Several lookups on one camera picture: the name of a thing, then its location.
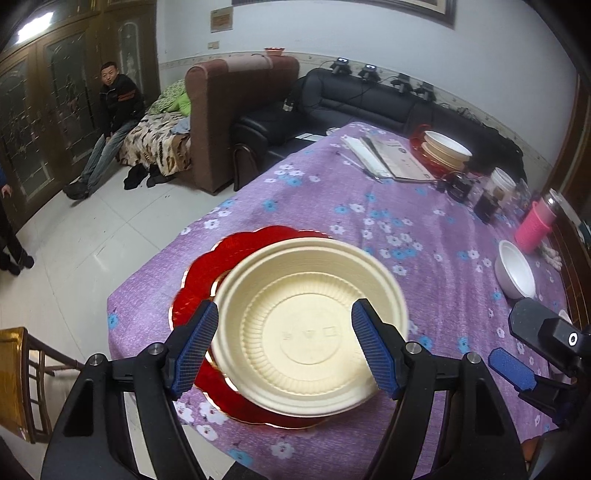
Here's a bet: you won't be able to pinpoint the large white foam bowl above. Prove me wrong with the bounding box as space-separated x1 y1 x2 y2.
494 240 536 300

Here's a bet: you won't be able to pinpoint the large red scalloped plate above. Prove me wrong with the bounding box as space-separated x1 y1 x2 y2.
168 225 326 430

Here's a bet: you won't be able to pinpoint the cream ribbed plastic plate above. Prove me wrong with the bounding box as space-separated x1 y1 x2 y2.
211 237 409 418

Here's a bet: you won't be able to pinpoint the white crumpled cloth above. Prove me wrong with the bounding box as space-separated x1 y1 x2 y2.
539 243 563 271

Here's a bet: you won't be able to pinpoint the wooden chair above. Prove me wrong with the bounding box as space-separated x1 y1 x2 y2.
0 327 83 444

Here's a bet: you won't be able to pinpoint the purple floral tablecloth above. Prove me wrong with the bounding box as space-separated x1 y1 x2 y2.
107 123 549 479

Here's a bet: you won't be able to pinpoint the pink knit sleeved bottle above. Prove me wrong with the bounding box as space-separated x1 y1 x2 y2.
514 189 561 254

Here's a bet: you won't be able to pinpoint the dark glass jar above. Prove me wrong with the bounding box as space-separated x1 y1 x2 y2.
473 191 499 224

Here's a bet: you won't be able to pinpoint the black ink bottle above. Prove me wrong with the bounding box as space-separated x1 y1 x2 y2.
445 172 474 204

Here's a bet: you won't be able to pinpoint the standing person legs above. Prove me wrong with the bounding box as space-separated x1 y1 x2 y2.
0 204 34 276

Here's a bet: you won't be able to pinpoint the open paper booklet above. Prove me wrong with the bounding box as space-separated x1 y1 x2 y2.
362 136 436 183

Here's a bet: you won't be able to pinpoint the red plate under bowl stack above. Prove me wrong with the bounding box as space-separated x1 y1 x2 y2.
410 124 473 177

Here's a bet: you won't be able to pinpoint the black pen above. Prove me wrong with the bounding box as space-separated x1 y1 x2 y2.
336 151 377 179

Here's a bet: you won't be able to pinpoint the white folded paper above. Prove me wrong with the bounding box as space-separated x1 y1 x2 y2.
341 135 389 178

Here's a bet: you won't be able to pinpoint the patterned blanket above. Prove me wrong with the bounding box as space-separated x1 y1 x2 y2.
117 112 191 176

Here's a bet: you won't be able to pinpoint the black leather sofa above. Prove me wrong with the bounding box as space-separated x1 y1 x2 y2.
230 68 527 189

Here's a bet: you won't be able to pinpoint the seated man in black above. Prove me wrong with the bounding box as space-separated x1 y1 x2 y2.
62 61 145 201

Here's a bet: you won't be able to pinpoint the green pillow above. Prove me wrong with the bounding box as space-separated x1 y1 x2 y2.
148 80 191 117

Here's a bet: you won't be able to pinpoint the brown armchair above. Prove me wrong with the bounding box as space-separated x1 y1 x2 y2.
184 54 300 195

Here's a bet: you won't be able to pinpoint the dark wooden cabinet doors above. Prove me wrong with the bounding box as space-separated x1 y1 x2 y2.
1 1 160 229

